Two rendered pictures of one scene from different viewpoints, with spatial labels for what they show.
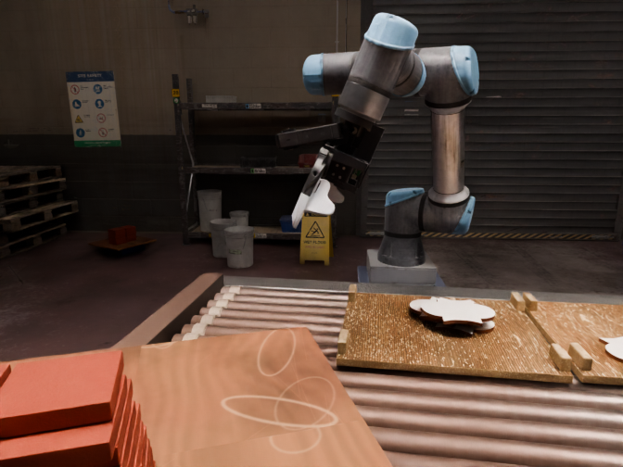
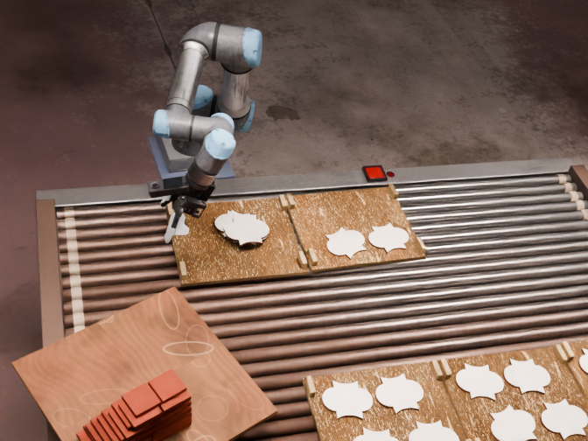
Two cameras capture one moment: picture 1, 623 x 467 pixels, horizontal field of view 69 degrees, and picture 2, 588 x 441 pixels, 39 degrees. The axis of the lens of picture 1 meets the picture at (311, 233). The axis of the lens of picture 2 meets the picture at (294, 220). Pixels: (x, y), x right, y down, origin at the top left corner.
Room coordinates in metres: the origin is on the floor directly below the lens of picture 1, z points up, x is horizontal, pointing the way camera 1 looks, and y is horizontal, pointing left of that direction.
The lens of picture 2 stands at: (-0.82, 0.55, 2.90)
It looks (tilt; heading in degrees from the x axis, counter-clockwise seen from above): 44 degrees down; 329
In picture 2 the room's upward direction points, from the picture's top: 11 degrees clockwise
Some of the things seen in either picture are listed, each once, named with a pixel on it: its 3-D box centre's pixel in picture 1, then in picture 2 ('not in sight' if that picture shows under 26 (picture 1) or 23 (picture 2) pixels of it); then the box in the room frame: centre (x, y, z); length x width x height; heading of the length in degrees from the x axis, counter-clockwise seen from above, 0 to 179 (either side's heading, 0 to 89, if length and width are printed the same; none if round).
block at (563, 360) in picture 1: (560, 356); (302, 259); (0.75, -0.45, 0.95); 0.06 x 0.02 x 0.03; 171
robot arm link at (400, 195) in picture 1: (406, 208); (197, 107); (1.40, -0.30, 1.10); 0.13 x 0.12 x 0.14; 63
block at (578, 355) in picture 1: (579, 356); (312, 257); (0.75, -0.48, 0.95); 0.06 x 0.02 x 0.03; 173
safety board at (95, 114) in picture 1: (93, 109); not in sight; (5.80, 2.69, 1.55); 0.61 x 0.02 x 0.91; 86
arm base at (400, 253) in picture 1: (401, 245); (192, 132); (1.41, -0.29, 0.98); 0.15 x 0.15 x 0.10
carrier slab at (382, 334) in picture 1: (438, 328); (234, 239); (0.91, -0.27, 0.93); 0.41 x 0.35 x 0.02; 81
